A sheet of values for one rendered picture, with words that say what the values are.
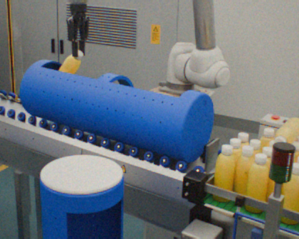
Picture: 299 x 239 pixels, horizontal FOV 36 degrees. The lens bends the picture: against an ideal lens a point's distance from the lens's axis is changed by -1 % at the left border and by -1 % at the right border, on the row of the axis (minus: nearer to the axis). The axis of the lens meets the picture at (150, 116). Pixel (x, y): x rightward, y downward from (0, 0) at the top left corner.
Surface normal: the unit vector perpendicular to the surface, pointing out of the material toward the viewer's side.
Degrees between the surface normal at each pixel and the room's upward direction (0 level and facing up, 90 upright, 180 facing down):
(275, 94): 90
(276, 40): 90
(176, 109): 45
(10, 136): 70
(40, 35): 90
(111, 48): 90
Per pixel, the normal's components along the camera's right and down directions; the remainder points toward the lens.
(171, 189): -0.51, -0.07
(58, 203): -0.42, 0.29
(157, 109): -0.43, -0.32
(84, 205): 0.19, 0.34
